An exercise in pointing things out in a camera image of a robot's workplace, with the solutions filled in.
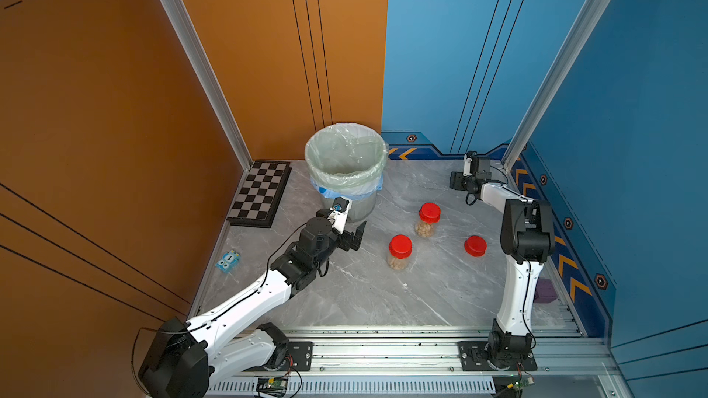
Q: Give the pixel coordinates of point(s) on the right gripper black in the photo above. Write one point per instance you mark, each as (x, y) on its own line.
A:
(455, 180)

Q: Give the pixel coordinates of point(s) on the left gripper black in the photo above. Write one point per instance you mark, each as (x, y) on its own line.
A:
(356, 238)

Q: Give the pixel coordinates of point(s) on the red lid of jar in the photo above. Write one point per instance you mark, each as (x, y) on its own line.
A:
(400, 247)
(430, 213)
(476, 246)

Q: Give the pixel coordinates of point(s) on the red lid of front jar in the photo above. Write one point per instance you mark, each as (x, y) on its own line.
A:
(476, 246)

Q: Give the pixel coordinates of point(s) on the peanut jar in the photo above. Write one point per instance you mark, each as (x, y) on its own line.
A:
(425, 229)
(397, 264)

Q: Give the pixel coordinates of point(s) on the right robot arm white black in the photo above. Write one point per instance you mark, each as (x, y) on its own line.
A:
(528, 241)

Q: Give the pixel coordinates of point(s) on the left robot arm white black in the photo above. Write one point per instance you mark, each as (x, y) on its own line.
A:
(186, 358)

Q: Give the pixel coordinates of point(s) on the red lid of back jar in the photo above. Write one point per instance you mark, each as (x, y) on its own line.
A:
(430, 213)

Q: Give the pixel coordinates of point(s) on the peanut jar back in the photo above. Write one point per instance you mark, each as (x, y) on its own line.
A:
(425, 229)

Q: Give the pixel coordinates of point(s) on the translucent green bin liner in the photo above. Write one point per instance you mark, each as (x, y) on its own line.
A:
(346, 160)

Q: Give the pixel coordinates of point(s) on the black white chessboard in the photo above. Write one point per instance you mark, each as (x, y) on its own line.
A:
(256, 202)

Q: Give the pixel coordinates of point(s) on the small blue toy block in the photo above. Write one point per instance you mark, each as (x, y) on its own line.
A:
(228, 262)

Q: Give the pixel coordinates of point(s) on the purple block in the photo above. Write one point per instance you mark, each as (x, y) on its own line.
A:
(545, 292)

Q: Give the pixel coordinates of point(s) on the left green circuit board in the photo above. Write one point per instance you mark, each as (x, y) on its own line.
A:
(277, 387)

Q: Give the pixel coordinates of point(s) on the green circuit board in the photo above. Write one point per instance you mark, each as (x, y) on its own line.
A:
(519, 386)
(277, 387)

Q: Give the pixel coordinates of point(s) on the right green circuit board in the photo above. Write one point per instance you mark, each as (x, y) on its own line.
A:
(519, 386)

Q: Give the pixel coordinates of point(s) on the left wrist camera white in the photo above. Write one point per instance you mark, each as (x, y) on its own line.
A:
(339, 213)

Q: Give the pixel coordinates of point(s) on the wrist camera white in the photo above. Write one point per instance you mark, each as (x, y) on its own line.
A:
(339, 213)
(469, 163)

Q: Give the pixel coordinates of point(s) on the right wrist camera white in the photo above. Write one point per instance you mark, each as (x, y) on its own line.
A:
(469, 163)

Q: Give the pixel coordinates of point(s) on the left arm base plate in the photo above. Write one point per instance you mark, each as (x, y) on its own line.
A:
(299, 355)

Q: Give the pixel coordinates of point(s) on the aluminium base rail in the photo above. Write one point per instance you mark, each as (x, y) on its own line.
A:
(382, 363)

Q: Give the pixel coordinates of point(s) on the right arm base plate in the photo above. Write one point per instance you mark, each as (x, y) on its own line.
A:
(479, 356)

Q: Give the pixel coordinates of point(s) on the right aluminium corner post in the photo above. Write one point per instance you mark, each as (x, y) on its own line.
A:
(586, 21)

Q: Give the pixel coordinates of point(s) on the aluminium corner post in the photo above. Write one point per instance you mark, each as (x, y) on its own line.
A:
(186, 32)
(586, 21)

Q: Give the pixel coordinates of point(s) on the left aluminium corner post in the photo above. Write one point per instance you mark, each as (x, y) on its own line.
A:
(186, 32)

